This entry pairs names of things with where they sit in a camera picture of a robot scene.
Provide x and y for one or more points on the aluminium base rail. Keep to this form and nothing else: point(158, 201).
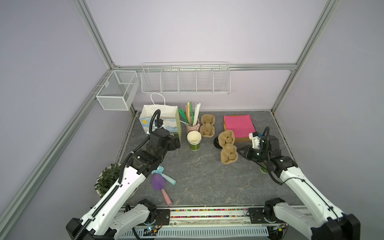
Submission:
point(210, 216)

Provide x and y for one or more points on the cardboard napkin box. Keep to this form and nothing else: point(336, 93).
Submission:
point(241, 139)

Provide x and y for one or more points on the small white wire basket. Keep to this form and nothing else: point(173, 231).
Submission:
point(118, 91)

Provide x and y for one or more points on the green stirrer sticks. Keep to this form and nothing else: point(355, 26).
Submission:
point(185, 116)

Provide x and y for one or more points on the wide white wire basket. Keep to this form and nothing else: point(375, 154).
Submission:
point(186, 78)

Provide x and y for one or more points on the stack of green paper cups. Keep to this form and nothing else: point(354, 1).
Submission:
point(194, 138)

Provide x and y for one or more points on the purple pink toy shovel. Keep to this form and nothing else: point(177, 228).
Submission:
point(159, 184)

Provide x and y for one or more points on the teal toy shovel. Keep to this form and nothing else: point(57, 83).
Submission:
point(160, 171)

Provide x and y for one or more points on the single cardboard cup carrier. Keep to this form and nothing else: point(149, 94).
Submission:
point(229, 152)

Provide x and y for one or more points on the potted green plant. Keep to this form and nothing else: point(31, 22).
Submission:
point(107, 178)

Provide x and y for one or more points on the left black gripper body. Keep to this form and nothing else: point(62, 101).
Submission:
point(171, 146)

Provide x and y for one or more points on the pink utensil holder cup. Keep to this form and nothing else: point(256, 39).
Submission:
point(193, 128)

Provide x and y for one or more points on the green paper cup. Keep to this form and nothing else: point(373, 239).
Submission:
point(264, 169)

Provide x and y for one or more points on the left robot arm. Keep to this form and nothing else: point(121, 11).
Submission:
point(135, 169)

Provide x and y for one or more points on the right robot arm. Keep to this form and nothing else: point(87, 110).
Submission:
point(285, 171)

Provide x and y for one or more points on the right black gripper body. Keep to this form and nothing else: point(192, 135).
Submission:
point(257, 156)

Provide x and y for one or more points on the painted paper gift bag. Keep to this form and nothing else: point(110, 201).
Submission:
point(169, 115)

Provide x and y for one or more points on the white wrapped straws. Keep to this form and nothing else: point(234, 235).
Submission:
point(196, 115)

